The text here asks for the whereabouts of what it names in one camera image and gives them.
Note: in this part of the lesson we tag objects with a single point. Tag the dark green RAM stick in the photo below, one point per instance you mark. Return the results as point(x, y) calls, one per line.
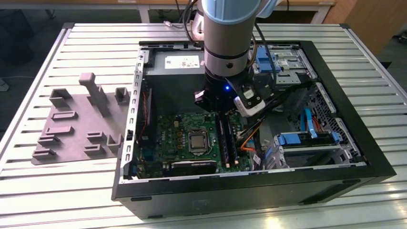
point(221, 143)

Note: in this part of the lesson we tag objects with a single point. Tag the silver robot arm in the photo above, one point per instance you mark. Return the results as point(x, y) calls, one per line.
point(225, 31)

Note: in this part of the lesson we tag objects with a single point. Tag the white-latched RAM slot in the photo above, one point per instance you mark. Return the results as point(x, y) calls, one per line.
point(236, 162)
point(224, 148)

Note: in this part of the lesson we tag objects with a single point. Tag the grey power supply unit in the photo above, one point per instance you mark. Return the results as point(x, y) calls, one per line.
point(171, 93)

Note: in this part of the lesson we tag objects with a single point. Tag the black CPU socket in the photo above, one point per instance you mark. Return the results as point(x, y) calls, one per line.
point(199, 132)

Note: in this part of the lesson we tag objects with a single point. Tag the silver CPU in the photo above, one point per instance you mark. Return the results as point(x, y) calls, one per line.
point(199, 142)

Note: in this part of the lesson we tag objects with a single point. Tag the green motherboard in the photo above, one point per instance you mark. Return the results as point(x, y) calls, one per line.
point(168, 128)

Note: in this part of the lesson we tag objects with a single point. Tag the metal drive cage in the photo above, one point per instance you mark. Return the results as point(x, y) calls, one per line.
point(286, 78)

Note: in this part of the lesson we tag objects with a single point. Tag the black case fan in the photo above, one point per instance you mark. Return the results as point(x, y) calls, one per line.
point(151, 114)

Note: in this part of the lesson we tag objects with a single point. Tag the blue disk carrier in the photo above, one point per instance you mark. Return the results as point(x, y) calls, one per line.
point(288, 139)

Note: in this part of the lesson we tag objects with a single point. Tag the black graphics card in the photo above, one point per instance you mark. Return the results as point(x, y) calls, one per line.
point(193, 169)

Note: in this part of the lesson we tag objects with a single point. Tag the blue video port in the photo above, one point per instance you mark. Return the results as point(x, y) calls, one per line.
point(148, 156)

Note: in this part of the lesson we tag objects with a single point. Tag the metal disk bay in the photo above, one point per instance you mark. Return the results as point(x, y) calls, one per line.
point(311, 149)

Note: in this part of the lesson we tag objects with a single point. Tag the black PC case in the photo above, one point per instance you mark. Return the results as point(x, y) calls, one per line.
point(221, 198)

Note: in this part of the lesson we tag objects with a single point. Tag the grey parts rack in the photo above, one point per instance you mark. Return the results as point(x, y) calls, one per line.
point(83, 114)

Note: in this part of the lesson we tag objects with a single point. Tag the brown wooden cabinet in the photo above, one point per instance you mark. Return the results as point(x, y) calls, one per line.
point(366, 21)

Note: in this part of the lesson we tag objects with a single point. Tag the grey stand foot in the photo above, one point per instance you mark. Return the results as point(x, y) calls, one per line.
point(4, 86)

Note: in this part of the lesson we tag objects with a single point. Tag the black chair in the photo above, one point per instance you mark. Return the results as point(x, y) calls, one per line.
point(19, 31)

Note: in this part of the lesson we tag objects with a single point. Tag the small dark wrist camera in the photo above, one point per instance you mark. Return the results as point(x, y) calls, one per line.
point(199, 100)

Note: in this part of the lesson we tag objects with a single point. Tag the black camera bracket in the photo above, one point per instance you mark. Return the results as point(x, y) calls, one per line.
point(236, 83)

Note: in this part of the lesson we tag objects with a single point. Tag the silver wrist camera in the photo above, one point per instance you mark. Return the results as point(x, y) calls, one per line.
point(251, 105)

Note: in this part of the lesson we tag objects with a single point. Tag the blue drive bracket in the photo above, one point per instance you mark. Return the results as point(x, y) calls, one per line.
point(262, 60)

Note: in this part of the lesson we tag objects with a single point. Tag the white desk frame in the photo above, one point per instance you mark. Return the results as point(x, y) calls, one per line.
point(144, 14)

